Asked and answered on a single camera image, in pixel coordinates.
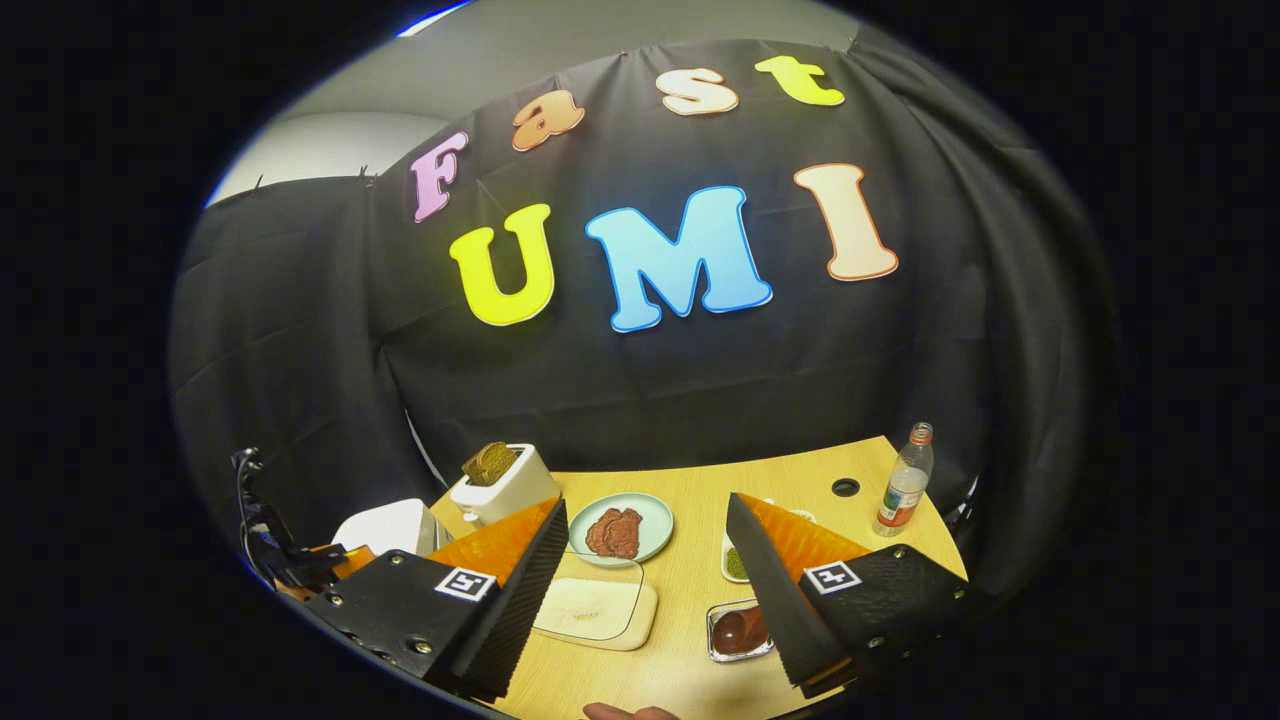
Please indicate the clear rectangular tray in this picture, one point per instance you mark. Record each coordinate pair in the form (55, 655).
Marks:
(640, 625)

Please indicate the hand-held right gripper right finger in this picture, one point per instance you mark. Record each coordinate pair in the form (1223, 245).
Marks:
(775, 610)

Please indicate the pale green round plate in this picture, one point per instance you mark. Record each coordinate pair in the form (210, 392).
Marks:
(652, 520)

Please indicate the white toaster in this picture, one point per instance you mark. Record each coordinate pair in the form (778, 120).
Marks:
(510, 495)

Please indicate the white compartment dish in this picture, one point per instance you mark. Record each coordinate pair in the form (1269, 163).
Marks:
(735, 563)

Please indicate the metal chopstick holder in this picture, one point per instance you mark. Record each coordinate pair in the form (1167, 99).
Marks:
(712, 650)

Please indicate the clear plastic water bottle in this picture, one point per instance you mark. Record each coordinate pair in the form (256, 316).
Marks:
(903, 490)

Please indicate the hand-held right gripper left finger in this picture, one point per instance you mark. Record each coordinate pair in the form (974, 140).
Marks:
(515, 610)

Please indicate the white rice cooker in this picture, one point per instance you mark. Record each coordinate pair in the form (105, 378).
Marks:
(390, 528)

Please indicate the brown bread slice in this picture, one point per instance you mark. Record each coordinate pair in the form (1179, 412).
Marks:
(490, 465)

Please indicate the red meat slices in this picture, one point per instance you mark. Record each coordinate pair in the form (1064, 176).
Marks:
(613, 533)

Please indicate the black backdrop cloth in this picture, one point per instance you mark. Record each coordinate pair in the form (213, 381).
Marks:
(700, 400)

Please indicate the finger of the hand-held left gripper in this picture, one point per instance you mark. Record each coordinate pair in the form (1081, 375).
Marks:
(352, 560)

